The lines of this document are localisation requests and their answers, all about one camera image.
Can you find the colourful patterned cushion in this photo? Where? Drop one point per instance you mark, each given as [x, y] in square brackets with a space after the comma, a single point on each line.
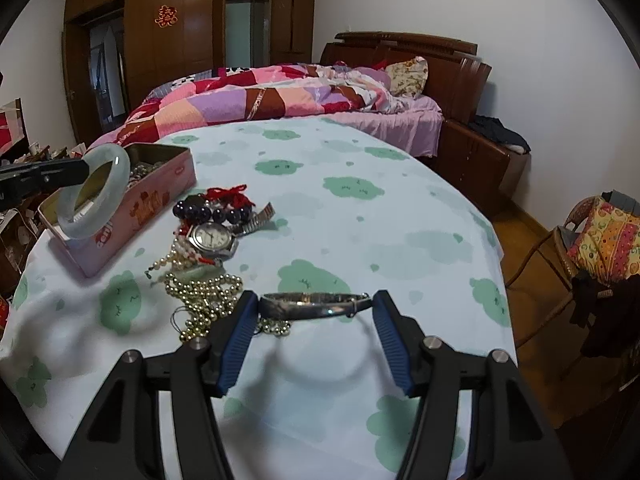
[610, 240]

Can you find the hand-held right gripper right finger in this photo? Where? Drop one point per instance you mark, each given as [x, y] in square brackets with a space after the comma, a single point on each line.
[395, 345]

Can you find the wooden cabinet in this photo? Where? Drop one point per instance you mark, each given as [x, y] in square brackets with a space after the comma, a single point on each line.
[10, 260]

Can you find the silver bangle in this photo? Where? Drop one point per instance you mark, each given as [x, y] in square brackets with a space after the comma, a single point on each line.
[310, 305]

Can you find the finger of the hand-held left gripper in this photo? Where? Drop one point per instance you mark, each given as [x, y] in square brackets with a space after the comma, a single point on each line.
[45, 172]

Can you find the wooden nightstand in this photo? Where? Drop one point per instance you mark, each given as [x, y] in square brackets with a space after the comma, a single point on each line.
[480, 170]

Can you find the pink tin box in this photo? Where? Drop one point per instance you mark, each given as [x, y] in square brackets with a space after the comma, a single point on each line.
[145, 205]

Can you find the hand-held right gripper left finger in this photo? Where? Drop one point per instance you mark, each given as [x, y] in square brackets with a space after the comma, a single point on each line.
[235, 345]

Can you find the patchwork quilt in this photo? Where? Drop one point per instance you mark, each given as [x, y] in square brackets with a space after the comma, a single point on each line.
[225, 100]

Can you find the wooden wardrobe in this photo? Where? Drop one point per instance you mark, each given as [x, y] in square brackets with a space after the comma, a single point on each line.
[190, 40]

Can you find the red and white cover cloth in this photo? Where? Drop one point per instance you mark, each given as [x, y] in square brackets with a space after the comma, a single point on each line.
[10, 130]

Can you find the dark garment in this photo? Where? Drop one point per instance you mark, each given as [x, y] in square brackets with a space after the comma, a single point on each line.
[605, 310]

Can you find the red knot tassel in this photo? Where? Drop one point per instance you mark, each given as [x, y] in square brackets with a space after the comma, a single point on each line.
[235, 197]

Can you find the dark clothing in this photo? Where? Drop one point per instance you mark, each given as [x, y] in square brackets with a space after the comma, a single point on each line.
[500, 135]

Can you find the wooden headboard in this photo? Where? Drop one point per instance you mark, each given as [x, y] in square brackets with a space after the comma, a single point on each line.
[450, 75]

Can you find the floral pillow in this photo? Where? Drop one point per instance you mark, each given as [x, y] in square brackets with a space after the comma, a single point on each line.
[407, 76]

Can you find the pink bed sheet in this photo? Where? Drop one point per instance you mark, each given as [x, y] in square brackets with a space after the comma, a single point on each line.
[400, 125]

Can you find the wicker chair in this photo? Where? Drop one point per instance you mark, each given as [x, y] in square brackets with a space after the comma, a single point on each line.
[540, 260]

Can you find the pale jade bangle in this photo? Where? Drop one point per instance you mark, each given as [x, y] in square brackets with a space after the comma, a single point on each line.
[70, 225]

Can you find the red paper decoration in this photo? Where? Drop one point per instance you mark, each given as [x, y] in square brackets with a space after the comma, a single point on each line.
[165, 16]

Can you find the silver wristwatch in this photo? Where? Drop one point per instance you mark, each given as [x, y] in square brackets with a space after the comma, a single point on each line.
[212, 240]

